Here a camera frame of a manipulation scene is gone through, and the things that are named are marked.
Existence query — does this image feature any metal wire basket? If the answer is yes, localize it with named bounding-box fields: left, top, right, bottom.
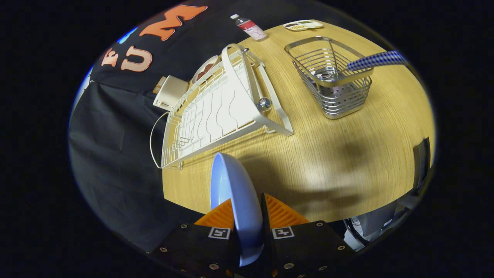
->
left=285, top=36, right=374, bottom=119

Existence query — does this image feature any dark grey panel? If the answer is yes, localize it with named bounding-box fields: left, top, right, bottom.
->
left=413, top=137, right=431, bottom=190

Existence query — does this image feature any white wire dish rack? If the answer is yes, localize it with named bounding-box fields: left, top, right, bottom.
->
left=150, top=43, right=294, bottom=170

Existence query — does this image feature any blue plate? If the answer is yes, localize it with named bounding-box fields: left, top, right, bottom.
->
left=210, top=152, right=264, bottom=267

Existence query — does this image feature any white toaster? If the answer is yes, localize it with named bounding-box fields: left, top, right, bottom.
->
left=153, top=75, right=189, bottom=112

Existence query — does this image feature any beige dish with meat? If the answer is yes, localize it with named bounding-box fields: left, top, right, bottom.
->
left=191, top=55, right=220, bottom=83

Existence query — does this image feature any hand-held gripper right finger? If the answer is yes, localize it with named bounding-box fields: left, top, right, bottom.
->
left=261, top=193, right=356, bottom=278

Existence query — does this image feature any clear bottle with red label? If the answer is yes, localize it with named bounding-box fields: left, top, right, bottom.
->
left=230, top=14, right=267, bottom=41

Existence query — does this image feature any grey white box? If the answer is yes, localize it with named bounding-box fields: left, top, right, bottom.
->
left=345, top=195, right=411, bottom=249

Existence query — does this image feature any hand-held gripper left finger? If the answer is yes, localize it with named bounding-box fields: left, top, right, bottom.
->
left=152, top=198, right=240, bottom=278

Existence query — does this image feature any white divided tray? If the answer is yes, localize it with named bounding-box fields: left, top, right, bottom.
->
left=283, top=20, right=323, bottom=31

